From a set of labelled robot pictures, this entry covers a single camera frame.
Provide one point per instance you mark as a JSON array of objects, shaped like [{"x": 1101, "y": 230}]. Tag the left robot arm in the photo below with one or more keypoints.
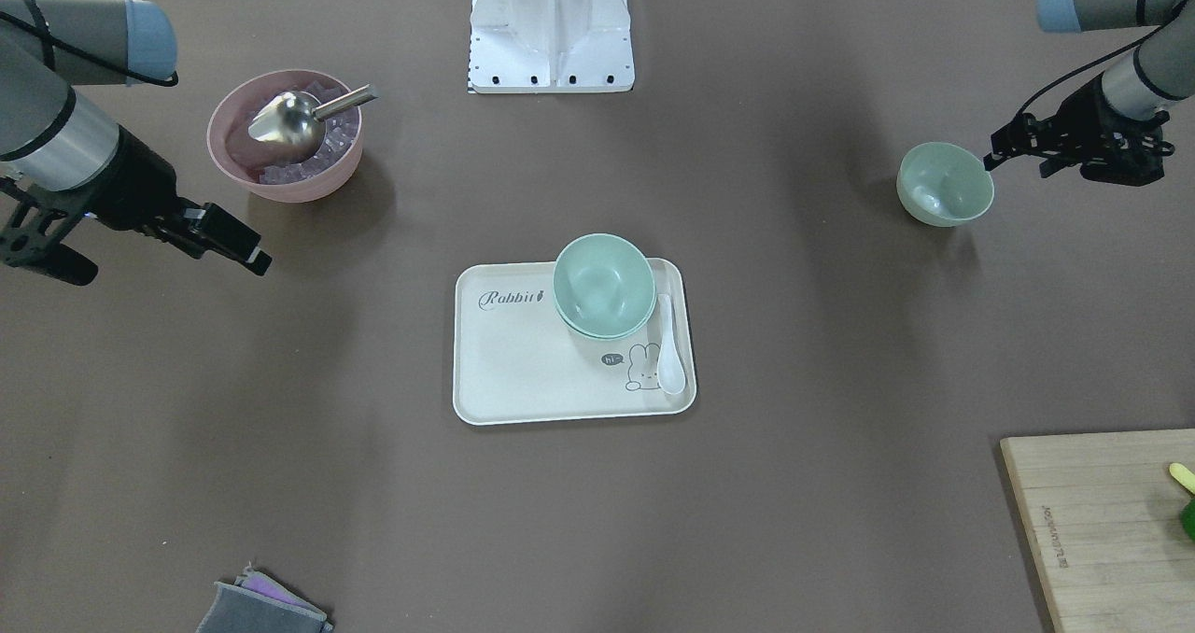
[{"x": 1155, "y": 72}]

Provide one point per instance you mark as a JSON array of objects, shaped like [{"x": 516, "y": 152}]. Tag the wooden cutting board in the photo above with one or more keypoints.
[{"x": 1101, "y": 514}]

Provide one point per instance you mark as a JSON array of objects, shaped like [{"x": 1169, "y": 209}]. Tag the grey folded cloth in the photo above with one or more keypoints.
[{"x": 255, "y": 601}]

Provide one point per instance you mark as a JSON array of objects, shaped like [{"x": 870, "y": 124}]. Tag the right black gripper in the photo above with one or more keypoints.
[{"x": 140, "y": 183}]

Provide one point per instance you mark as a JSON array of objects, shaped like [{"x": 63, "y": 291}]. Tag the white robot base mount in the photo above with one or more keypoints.
[{"x": 550, "y": 46}]

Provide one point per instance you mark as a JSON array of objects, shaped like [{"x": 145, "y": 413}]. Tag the beige rabbit serving tray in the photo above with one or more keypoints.
[{"x": 516, "y": 361}]

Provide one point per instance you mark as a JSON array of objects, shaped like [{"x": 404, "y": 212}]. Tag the yellow plastic knife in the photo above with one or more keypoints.
[{"x": 1183, "y": 476}]

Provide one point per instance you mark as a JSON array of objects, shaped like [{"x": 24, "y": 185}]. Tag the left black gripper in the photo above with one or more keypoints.
[{"x": 1089, "y": 113}]

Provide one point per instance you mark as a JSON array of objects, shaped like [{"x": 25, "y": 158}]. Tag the green lime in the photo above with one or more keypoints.
[{"x": 1187, "y": 519}]

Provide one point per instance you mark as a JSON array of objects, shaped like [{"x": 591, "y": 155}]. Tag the white ceramic spoon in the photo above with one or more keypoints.
[{"x": 670, "y": 371}]

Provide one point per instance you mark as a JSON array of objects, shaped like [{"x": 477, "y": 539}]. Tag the metal ice scoop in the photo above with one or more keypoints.
[{"x": 292, "y": 127}]

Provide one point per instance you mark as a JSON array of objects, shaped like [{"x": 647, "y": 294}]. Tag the pink bowl with ice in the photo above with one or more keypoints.
[{"x": 230, "y": 120}]

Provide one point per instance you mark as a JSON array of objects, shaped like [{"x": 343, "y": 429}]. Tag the green bowl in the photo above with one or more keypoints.
[
  {"x": 942, "y": 185},
  {"x": 603, "y": 272},
  {"x": 607, "y": 326}
]

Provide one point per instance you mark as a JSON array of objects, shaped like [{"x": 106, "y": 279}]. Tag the green bowl on tray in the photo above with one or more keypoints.
[{"x": 607, "y": 326}]

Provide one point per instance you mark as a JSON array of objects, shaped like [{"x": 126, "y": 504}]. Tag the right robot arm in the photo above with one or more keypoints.
[{"x": 65, "y": 159}]

